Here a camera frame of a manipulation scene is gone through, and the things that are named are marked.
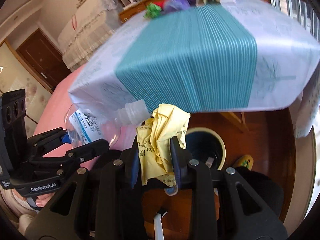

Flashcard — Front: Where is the blue bin with cream rim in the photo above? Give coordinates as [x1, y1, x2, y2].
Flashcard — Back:
[185, 127, 226, 170]

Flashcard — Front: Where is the clear plastic bottle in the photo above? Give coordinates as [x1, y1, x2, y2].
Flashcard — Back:
[65, 100, 150, 148]

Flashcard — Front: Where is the green crumpled wrapper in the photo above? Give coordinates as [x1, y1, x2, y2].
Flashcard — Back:
[144, 3, 162, 19]

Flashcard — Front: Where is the purple plastic bag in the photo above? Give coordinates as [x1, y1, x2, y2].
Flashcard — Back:
[163, 0, 197, 14]

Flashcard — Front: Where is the dark wooden door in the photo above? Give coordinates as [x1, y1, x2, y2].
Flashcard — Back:
[17, 29, 71, 90]

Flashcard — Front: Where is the person left hand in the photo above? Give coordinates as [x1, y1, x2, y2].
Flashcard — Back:
[12, 189, 55, 207]

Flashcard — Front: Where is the wooden desk with drawers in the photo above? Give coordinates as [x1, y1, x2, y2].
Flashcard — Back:
[119, 0, 163, 23]

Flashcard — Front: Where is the white chair leg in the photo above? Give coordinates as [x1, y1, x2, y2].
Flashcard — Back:
[153, 209, 168, 240]

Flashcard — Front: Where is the yellow woven slipper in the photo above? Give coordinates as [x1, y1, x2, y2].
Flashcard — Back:
[233, 154, 254, 170]

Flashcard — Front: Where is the window with metal grille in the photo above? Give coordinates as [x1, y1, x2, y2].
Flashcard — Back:
[263, 0, 319, 40]

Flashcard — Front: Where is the yellow paper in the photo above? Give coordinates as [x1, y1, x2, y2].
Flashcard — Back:
[137, 103, 190, 187]

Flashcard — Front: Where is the teal white tablecloth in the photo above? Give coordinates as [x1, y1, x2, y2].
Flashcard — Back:
[69, 0, 319, 138]

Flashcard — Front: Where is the pink bed sheet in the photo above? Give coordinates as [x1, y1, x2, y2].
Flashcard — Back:
[34, 65, 136, 151]

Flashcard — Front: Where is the white lace covered furniture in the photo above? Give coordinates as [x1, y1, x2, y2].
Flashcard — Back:
[57, 0, 123, 72]

